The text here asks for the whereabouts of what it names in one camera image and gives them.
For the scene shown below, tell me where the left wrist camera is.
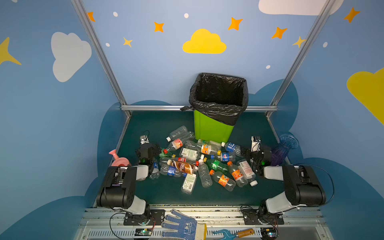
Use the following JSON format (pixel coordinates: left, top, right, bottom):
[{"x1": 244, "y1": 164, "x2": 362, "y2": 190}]
[{"x1": 140, "y1": 135, "x2": 150, "y2": 145}]

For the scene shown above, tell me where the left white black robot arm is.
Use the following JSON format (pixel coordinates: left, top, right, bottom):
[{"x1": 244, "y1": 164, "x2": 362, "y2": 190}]
[{"x1": 96, "y1": 143, "x2": 161, "y2": 220}]

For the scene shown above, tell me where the tall clear empty bottle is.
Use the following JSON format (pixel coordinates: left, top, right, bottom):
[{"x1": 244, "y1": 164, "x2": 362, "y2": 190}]
[{"x1": 198, "y1": 159, "x2": 213, "y2": 188}]

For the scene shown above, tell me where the green sprite bottle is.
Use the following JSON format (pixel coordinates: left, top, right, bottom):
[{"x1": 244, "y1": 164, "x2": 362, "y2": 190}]
[{"x1": 204, "y1": 158, "x2": 229, "y2": 175}]

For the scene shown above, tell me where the crushed orange label bottle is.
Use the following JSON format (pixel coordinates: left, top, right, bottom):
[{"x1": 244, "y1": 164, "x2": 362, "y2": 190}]
[{"x1": 185, "y1": 141, "x2": 222, "y2": 155}]

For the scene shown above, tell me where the teal fork wooden handle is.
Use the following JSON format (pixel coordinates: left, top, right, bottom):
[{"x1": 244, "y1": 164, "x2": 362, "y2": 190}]
[{"x1": 213, "y1": 229, "x2": 255, "y2": 240}]

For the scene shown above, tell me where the clear bottle red label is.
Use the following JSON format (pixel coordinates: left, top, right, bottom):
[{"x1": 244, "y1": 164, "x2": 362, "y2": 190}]
[{"x1": 163, "y1": 132, "x2": 195, "y2": 154}]

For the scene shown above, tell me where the small pepsi bottle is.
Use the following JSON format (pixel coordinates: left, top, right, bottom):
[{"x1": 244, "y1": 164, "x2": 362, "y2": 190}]
[{"x1": 149, "y1": 159, "x2": 160, "y2": 180}]

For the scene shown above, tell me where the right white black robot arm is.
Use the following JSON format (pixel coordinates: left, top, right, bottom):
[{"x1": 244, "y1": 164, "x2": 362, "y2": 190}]
[{"x1": 242, "y1": 145, "x2": 327, "y2": 216}]

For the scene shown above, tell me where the orange fanta bottle upper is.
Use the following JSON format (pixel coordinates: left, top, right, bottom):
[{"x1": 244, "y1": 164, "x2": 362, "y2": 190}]
[{"x1": 227, "y1": 162, "x2": 248, "y2": 188}]

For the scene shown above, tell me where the crushed green bottle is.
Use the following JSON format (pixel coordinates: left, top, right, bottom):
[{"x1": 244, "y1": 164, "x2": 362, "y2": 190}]
[{"x1": 159, "y1": 148, "x2": 176, "y2": 159}]

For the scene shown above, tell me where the black bin liner bag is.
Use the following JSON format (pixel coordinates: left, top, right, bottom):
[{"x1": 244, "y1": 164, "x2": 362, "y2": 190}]
[{"x1": 180, "y1": 73, "x2": 249, "y2": 126}]

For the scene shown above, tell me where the pepsi bottle yellow cap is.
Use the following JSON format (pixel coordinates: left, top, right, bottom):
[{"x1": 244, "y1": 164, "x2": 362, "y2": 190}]
[{"x1": 210, "y1": 151, "x2": 237, "y2": 163}]

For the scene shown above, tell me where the pink toy watering can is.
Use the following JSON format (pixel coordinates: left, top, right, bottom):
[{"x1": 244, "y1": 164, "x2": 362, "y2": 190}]
[{"x1": 109, "y1": 149, "x2": 131, "y2": 167}]

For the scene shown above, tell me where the pink label square bottle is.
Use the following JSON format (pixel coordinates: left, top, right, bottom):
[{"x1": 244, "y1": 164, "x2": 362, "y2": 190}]
[{"x1": 237, "y1": 159, "x2": 258, "y2": 187}]

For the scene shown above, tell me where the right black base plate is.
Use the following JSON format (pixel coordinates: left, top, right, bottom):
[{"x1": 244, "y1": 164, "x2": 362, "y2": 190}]
[{"x1": 240, "y1": 206, "x2": 284, "y2": 226}]

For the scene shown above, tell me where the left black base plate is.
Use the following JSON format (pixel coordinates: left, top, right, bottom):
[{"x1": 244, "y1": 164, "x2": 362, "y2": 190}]
[{"x1": 123, "y1": 209, "x2": 166, "y2": 226}]

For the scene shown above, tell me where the purple ribbed plastic vase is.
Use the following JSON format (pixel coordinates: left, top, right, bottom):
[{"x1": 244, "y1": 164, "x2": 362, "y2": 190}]
[{"x1": 271, "y1": 134, "x2": 299, "y2": 166}]

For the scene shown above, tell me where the aluminium frame back rail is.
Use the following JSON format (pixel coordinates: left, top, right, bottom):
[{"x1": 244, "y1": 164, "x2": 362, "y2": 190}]
[{"x1": 121, "y1": 104, "x2": 279, "y2": 113}]

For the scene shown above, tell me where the blue label water bottle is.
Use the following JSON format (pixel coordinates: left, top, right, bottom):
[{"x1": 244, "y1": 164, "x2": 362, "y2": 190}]
[{"x1": 221, "y1": 142, "x2": 247, "y2": 157}]

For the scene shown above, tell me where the green plastic trash bin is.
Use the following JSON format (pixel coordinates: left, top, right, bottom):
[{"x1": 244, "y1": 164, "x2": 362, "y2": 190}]
[{"x1": 194, "y1": 110, "x2": 234, "y2": 144}]

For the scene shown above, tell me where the red coca cola bottle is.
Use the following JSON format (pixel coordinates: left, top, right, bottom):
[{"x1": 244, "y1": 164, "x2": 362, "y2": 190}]
[{"x1": 160, "y1": 157, "x2": 196, "y2": 165}]

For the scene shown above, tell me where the square bottle white label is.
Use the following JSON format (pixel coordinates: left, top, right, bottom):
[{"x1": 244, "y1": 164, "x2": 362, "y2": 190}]
[{"x1": 181, "y1": 174, "x2": 197, "y2": 195}]

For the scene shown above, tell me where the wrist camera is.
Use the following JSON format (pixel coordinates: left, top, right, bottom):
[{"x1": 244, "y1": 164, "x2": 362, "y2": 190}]
[
  {"x1": 251, "y1": 136, "x2": 261, "y2": 152},
  {"x1": 140, "y1": 135, "x2": 150, "y2": 145}
]

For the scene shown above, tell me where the orange fanta bottle lower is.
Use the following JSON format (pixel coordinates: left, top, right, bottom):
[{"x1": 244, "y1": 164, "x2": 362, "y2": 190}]
[{"x1": 210, "y1": 170, "x2": 237, "y2": 192}]

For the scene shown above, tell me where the brown label drink bottle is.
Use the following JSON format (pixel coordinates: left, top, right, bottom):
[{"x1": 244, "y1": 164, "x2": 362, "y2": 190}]
[{"x1": 167, "y1": 160, "x2": 198, "y2": 175}]

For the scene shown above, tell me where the clear bottle white cap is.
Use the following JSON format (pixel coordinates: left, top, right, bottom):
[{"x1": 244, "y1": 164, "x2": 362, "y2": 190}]
[{"x1": 166, "y1": 126, "x2": 188, "y2": 142}]

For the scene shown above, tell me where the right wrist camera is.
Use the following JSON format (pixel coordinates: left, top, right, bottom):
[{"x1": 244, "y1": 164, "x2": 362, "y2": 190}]
[{"x1": 251, "y1": 136, "x2": 261, "y2": 152}]

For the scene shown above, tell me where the blue dotted work glove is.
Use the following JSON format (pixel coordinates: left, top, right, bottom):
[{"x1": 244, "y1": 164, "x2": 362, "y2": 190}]
[{"x1": 161, "y1": 209, "x2": 207, "y2": 240}]

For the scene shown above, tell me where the orange fanta bottle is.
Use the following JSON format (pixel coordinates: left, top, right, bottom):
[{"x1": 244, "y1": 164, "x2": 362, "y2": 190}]
[
  {"x1": 210, "y1": 170, "x2": 237, "y2": 192},
  {"x1": 227, "y1": 162, "x2": 248, "y2": 188}
]

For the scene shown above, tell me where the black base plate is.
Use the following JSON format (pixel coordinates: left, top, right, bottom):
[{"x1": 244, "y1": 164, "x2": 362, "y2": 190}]
[
  {"x1": 123, "y1": 209, "x2": 166, "y2": 226},
  {"x1": 240, "y1": 206, "x2": 284, "y2": 226}
]

